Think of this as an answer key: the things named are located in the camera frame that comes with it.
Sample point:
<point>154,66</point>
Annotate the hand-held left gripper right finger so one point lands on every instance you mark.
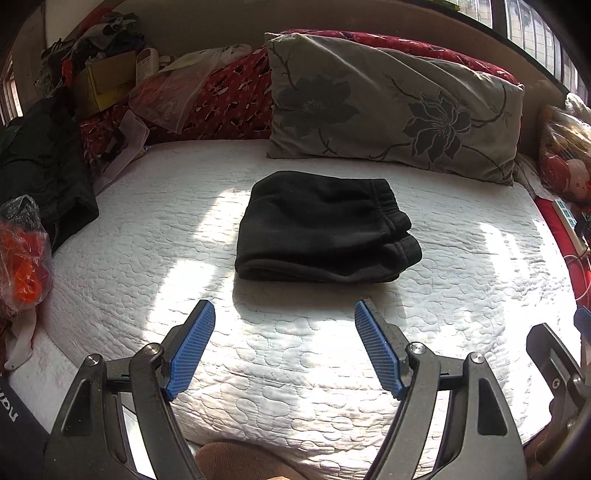
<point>378,350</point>

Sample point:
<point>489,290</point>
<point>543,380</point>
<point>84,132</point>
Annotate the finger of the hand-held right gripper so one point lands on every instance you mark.
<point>551,360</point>

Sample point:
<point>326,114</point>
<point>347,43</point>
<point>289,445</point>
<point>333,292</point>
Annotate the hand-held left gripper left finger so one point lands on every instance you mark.
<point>191,350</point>

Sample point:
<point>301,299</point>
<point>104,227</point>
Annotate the black pants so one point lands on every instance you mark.
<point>314,230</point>

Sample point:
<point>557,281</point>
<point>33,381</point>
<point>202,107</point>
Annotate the white quilted mattress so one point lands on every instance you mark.
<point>300,346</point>

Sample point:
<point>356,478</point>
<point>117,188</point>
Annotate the person's leg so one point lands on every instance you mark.
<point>240,461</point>

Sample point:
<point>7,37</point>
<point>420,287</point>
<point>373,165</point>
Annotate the white power strip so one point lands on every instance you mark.
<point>565,212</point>

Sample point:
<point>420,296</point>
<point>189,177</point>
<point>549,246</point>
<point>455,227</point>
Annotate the dark printed cloth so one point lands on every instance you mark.
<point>14,415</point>

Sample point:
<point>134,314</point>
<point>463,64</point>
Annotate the orange plastic bag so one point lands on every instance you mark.
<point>23,263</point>

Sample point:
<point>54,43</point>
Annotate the bag of stuffed toys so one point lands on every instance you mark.
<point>568,152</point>

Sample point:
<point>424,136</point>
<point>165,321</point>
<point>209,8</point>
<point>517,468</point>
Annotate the white plastic bag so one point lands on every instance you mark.
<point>124,143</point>

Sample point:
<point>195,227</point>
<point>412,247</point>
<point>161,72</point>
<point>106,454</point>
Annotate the grey floral pillow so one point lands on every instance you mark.
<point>369,115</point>

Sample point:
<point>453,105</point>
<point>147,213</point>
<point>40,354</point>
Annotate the black jacket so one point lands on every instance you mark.
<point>41,161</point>

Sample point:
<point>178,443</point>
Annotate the red patterned blanket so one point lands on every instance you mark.
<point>231,101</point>

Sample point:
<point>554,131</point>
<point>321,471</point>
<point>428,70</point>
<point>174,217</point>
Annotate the clear plastic bag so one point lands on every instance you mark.
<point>175,87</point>

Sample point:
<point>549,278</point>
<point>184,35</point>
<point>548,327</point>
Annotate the cardboard box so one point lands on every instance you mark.
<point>106,83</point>

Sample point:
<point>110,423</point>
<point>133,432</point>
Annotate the white bottle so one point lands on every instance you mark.
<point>147,62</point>

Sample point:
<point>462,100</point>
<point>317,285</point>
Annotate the pile of clothes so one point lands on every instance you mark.
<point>101,32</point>

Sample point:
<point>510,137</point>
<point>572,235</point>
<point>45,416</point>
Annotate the window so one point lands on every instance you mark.
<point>531,23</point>

